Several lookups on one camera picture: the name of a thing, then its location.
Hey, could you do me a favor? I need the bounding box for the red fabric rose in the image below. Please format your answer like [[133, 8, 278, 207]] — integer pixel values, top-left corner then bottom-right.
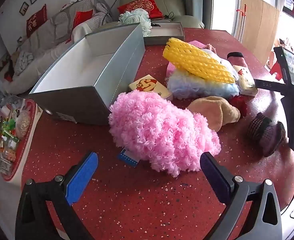
[[228, 95, 247, 118]]

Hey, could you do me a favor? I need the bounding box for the dark crochet knit hat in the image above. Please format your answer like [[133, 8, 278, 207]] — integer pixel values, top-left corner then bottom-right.
[[247, 112, 286, 157]]

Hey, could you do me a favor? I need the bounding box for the blue white mask packet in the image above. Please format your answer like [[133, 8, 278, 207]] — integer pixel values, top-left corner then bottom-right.
[[117, 148, 139, 167]]

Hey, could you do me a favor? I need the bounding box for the pink fluffy yarn duster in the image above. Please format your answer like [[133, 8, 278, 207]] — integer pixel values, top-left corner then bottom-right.
[[108, 90, 221, 177]]

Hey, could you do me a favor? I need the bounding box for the white nonwoven bag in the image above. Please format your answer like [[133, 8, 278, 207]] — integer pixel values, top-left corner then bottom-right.
[[202, 48, 239, 81]]

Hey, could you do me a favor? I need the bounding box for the beige knit sock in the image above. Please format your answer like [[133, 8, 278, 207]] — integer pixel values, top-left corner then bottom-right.
[[187, 96, 241, 132]]

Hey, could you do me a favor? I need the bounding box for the yellow foam fruit net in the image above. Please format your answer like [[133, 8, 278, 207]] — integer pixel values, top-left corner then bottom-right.
[[163, 37, 236, 83]]

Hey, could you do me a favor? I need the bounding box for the light blue fluffy duster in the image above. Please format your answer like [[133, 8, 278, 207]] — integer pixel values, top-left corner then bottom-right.
[[167, 69, 240, 100]]

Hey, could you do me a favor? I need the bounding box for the tissue pack with red cartoon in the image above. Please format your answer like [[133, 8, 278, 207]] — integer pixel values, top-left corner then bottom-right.
[[129, 75, 173, 101]]

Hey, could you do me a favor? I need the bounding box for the red plastic child chair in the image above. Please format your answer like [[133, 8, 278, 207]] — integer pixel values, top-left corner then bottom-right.
[[269, 61, 282, 81]]

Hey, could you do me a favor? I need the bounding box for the pink slipper sock black cuff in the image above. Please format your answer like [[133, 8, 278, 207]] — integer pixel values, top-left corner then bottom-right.
[[227, 52, 248, 68]]

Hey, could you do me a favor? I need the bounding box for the wooden cabinet panel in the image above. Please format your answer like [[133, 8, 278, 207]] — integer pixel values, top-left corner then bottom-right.
[[240, 0, 280, 66]]

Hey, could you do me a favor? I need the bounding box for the pink knit sock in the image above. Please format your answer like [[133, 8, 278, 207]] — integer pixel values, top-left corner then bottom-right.
[[203, 44, 216, 53]]

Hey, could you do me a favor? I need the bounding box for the red snack tray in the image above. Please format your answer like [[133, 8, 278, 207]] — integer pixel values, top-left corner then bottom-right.
[[0, 96, 43, 181]]

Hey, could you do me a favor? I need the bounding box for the grey storage box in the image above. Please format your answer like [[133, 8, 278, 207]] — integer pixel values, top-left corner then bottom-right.
[[29, 23, 145, 125]]

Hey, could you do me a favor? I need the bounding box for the pink sponge block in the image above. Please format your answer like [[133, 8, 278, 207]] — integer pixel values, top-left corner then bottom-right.
[[166, 40, 206, 77]]

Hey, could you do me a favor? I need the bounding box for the knitted grey white blanket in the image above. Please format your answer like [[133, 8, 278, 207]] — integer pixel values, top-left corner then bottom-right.
[[14, 51, 34, 76]]

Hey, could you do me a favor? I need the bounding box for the grey box lid tray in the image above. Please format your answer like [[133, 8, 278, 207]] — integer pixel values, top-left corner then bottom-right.
[[144, 22, 185, 46]]

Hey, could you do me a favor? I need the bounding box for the grey covered sofa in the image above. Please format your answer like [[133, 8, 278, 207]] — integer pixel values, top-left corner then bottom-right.
[[5, 0, 112, 95]]

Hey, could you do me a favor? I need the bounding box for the red embroidered cushion on armchair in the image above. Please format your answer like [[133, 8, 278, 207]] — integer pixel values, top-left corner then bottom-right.
[[118, 0, 164, 19]]

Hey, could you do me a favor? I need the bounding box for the green white bath loofah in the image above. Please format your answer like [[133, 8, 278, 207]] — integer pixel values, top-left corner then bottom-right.
[[119, 8, 152, 37]]

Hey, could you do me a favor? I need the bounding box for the small red pillow on sofa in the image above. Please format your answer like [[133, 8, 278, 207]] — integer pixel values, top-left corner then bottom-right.
[[73, 10, 93, 29]]

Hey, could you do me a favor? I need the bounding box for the red mop handle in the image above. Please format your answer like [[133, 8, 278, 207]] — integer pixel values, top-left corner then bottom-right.
[[236, 4, 247, 43]]

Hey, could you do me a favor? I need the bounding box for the black charging cable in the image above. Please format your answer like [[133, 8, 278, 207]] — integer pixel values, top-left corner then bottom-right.
[[150, 11, 176, 28]]

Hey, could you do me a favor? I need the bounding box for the small picture frame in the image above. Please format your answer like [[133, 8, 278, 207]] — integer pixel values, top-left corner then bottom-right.
[[19, 2, 29, 16]]

